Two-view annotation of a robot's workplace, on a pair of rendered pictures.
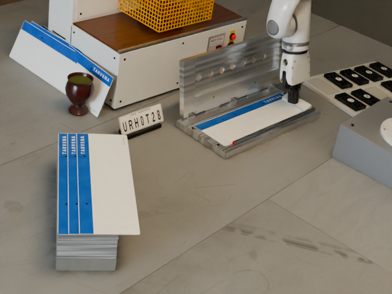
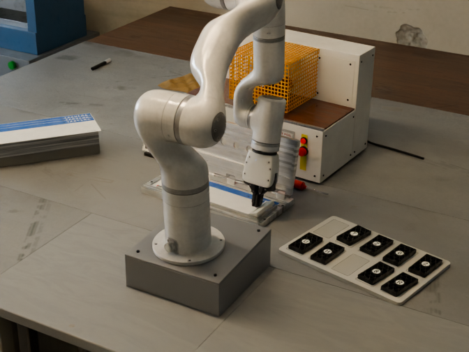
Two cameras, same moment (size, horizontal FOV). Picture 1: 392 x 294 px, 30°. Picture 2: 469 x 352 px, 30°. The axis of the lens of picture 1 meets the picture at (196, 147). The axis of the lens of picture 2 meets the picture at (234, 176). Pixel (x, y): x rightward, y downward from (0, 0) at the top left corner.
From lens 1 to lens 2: 3.10 m
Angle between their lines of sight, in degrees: 71
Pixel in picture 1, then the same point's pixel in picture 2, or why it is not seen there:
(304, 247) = (30, 230)
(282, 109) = (245, 205)
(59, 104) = not seen: hidden behind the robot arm
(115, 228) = not seen: outside the picture
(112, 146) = (82, 128)
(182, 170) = (113, 177)
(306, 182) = (127, 228)
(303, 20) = (257, 116)
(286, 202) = (91, 221)
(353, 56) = (453, 250)
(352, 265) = (12, 251)
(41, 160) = not seen: hidden behind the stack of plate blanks
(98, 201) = (12, 132)
